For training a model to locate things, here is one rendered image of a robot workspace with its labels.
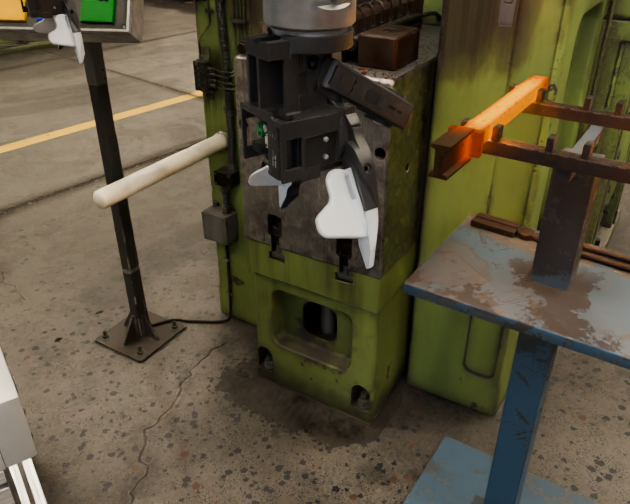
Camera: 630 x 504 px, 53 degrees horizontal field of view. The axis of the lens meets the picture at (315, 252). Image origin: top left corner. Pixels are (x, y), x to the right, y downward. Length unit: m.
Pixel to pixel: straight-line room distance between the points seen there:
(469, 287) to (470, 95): 0.51
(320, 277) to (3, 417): 0.92
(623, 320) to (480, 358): 0.71
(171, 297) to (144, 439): 0.64
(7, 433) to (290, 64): 0.49
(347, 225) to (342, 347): 1.13
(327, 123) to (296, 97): 0.03
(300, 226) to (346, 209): 0.92
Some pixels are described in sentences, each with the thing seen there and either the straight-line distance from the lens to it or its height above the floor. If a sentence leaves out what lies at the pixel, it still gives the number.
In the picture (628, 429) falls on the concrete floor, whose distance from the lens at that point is 1.90.
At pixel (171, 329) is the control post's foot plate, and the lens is 2.06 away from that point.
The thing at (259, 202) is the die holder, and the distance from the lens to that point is 1.51.
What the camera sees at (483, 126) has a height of 0.95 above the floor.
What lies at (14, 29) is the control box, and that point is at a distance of 1.61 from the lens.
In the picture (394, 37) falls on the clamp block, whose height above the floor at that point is 0.98.
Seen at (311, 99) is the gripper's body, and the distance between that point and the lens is 0.54.
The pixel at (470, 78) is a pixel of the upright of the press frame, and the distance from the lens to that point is 1.39.
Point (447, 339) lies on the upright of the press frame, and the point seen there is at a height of 0.21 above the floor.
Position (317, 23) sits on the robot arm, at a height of 1.15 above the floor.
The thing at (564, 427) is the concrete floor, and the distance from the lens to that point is 1.84.
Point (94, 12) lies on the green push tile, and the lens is 1.52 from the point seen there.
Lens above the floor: 1.24
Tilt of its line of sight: 31 degrees down
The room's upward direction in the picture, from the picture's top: straight up
